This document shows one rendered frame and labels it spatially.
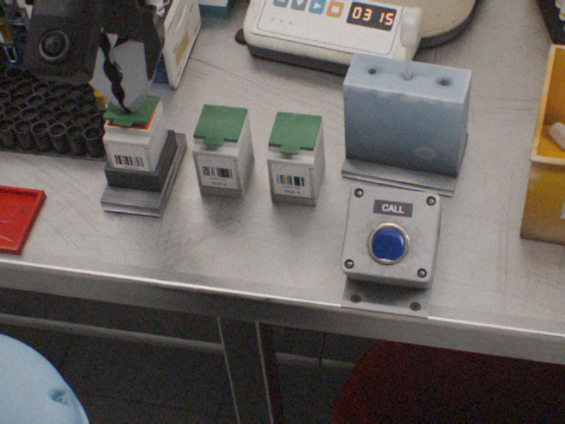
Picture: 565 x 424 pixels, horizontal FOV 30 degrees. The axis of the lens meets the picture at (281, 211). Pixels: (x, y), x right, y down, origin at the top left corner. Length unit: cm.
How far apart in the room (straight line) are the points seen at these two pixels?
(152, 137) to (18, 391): 40
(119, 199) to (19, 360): 39
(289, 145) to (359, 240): 11
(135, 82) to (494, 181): 32
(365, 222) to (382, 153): 12
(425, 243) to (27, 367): 36
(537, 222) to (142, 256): 33
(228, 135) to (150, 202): 9
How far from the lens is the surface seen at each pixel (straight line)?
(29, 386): 56
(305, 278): 88
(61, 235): 95
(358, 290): 87
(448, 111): 88
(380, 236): 81
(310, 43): 102
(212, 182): 93
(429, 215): 82
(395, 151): 93
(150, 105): 91
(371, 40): 102
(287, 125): 90
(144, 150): 91
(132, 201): 94
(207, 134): 90
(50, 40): 76
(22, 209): 97
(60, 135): 99
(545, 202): 87
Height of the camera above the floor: 159
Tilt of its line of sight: 50 degrees down
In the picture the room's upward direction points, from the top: 6 degrees counter-clockwise
